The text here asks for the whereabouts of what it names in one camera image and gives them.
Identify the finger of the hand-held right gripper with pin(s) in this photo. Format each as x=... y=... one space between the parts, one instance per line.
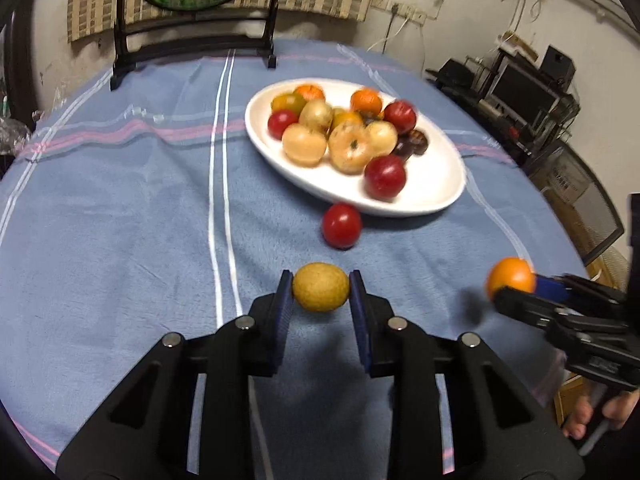
x=550 y=286
x=522 y=305

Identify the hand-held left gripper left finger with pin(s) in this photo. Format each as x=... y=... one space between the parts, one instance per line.
x=281 y=320

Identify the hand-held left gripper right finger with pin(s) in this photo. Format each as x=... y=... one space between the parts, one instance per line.
x=359 y=325

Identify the smooth orange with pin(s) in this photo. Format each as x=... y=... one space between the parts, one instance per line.
x=511 y=277

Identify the small yellow fruit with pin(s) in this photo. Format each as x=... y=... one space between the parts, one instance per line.
x=320 y=287

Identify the white oval plate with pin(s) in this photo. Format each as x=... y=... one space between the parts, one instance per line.
x=430 y=185

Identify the dark purple mangosteen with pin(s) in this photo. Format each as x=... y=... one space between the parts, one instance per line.
x=417 y=141

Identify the small orange kumquat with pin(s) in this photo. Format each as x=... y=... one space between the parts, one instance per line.
x=347 y=119

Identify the person's right hand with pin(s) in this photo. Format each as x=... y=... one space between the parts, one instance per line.
x=575 y=420

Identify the black mesh chair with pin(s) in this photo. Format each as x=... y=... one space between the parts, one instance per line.
x=575 y=195

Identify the small red fruit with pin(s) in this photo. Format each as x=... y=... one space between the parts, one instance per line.
x=341 y=225
x=282 y=124

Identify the red plum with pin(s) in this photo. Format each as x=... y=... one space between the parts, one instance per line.
x=400 y=115
x=385 y=176

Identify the tan round fruit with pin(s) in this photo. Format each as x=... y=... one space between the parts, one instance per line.
x=350 y=147
x=316 y=114
x=382 y=135
x=304 y=144

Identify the blue striped tablecloth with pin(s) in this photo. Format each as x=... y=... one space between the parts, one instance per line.
x=125 y=235

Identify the small dark purple fruit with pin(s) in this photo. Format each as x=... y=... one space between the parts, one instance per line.
x=400 y=151

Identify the black monitor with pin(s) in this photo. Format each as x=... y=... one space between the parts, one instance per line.
x=522 y=92

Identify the green-orange tangerine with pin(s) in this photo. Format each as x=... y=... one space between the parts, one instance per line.
x=289 y=102

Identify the black speaker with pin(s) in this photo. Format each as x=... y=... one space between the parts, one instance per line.
x=556 y=65

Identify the orange tangerine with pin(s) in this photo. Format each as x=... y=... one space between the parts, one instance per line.
x=366 y=101
x=308 y=92

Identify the clear plastic bag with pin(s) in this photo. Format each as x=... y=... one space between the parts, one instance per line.
x=12 y=135

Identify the white wall socket strip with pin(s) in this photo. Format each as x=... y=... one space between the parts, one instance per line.
x=400 y=9

